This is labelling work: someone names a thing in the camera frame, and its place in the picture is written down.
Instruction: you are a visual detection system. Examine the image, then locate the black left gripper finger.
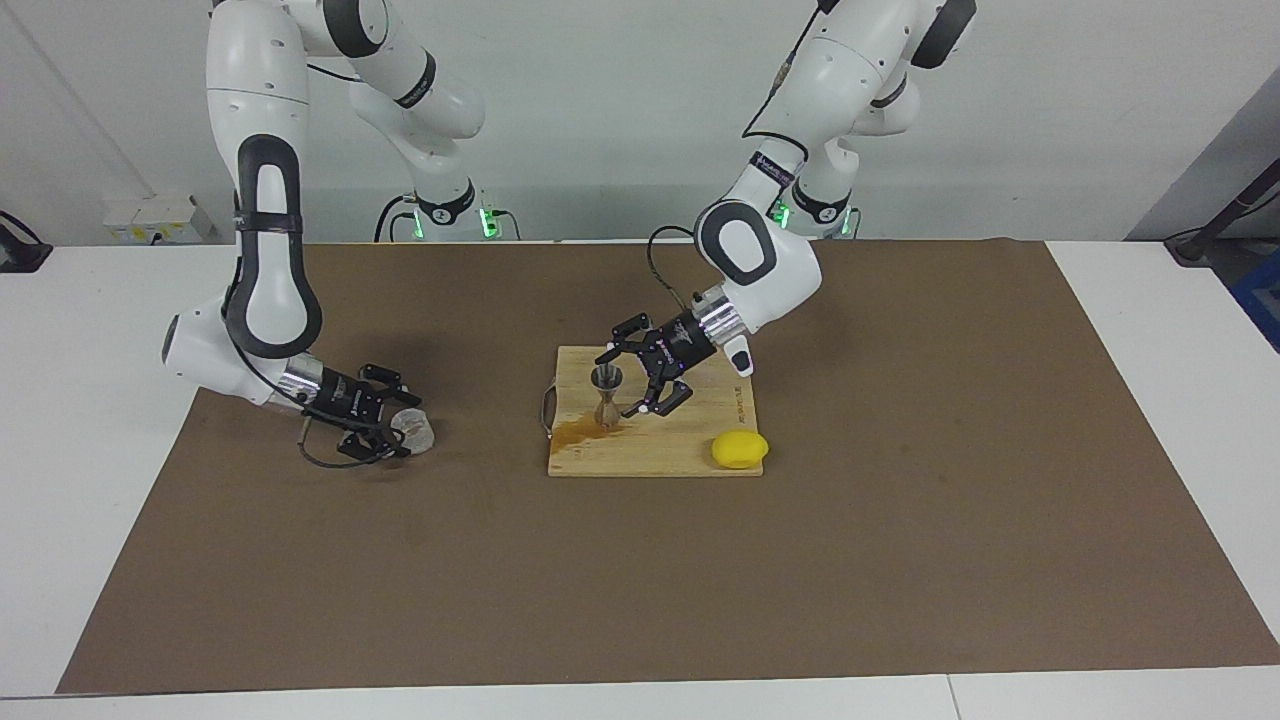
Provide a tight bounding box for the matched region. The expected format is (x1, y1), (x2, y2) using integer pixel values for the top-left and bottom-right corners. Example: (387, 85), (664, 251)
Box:
(619, 373), (694, 420)
(595, 312), (654, 367)

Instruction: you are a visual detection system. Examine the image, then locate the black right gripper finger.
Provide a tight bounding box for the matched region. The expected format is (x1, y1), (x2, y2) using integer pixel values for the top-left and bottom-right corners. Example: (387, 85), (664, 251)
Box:
(336, 427), (412, 464)
(361, 362), (422, 410)

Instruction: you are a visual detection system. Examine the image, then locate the small clear glass cup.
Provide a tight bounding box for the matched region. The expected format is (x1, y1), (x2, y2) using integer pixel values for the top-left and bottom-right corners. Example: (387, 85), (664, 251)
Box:
(388, 405), (436, 456)

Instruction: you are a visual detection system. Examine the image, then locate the steel double jigger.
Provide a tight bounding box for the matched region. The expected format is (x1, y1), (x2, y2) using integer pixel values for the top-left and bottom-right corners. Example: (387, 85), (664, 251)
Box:
(590, 365), (627, 431)

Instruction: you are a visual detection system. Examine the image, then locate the bamboo cutting board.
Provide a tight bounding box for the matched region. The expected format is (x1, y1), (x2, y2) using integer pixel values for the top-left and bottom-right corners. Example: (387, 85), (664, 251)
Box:
(546, 345), (764, 478)

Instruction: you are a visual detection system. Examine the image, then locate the yellow lemon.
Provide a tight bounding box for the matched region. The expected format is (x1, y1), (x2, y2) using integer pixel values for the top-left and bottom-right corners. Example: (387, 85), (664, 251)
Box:
(711, 430), (770, 469)

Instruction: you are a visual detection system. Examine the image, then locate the brown table mat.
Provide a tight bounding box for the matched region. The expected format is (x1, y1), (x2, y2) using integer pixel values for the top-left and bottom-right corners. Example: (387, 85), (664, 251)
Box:
(55, 238), (1280, 695)

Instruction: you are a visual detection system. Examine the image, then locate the black clamp base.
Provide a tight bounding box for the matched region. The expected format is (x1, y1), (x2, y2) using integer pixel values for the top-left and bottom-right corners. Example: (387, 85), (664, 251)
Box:
(0, 210), (53, 273)

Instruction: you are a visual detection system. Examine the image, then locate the black stand pole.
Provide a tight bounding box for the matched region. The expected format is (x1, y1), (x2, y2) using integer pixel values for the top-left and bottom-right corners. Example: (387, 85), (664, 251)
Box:
(1165, 160), (1280, 266)

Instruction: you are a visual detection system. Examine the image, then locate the blue crate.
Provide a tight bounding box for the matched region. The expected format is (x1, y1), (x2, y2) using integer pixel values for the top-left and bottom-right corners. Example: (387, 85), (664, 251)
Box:
(1230, 245), (1280, 351)

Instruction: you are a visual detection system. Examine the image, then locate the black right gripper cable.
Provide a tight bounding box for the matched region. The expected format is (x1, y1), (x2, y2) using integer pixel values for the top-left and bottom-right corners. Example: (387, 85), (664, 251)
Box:
(228, 300), (393, 471)

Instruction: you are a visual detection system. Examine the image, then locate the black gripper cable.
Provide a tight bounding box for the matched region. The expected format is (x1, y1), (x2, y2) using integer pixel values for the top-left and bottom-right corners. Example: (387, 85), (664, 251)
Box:
(228, 300), (393, 471)
(647, 0), (841, 313)

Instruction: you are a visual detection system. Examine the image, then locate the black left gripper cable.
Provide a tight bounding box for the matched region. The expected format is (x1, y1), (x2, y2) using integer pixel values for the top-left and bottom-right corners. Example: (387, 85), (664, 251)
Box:
(647, 0), (841, 313)

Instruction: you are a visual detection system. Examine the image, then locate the black right arm base cable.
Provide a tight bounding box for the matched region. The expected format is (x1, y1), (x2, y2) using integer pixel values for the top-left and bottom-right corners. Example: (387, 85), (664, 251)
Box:
(374, 193), (416, 243)

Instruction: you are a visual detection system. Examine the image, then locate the white wall socket box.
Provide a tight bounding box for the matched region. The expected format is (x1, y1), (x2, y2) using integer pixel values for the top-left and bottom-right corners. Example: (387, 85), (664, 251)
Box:
(103, 195), (216, 244)

